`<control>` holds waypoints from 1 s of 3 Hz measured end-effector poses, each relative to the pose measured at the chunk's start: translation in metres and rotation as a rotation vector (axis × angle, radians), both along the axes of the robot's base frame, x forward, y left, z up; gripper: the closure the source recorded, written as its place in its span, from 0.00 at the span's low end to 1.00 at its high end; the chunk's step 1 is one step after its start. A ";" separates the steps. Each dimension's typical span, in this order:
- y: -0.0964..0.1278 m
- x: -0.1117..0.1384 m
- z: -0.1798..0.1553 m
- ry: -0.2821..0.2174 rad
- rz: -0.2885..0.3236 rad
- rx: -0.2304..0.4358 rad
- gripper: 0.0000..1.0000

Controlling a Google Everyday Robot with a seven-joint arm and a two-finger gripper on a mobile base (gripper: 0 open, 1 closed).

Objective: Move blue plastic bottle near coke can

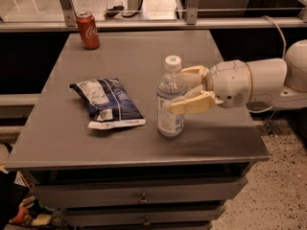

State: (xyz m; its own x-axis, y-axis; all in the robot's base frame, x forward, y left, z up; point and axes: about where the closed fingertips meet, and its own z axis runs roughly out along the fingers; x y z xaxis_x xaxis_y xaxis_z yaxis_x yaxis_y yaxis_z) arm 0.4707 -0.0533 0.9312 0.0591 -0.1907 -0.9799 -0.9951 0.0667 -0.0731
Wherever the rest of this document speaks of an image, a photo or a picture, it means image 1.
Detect blue white chip bag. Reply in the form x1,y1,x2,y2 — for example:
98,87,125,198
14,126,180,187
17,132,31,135
70,78,146,130

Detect red coke can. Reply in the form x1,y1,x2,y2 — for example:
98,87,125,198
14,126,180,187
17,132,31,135
76,11,100,50

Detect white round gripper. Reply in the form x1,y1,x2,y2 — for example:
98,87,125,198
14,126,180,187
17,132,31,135
169,60,251,114

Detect metal window railing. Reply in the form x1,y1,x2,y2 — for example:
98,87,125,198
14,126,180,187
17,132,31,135
0,0,307,32

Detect white cable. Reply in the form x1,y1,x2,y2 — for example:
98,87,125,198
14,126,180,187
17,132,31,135
248,14,287,114

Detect grey drawer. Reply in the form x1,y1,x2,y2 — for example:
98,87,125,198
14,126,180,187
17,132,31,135
64,204,224,226
32,176,248,208

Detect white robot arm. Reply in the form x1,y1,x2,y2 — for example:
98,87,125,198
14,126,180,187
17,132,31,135
169,39,307,114

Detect top grey drawer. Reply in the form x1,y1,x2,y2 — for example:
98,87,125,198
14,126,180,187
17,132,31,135
32,176,248,208

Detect blue plastic water bottle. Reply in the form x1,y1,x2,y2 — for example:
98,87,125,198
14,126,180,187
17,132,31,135
156,56,187,137

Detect clutter pile on floor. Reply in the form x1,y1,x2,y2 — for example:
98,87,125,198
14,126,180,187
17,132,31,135
0,141,65,230

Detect grey drawer cabinet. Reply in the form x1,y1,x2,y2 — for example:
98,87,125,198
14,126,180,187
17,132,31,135
7,31,269,230

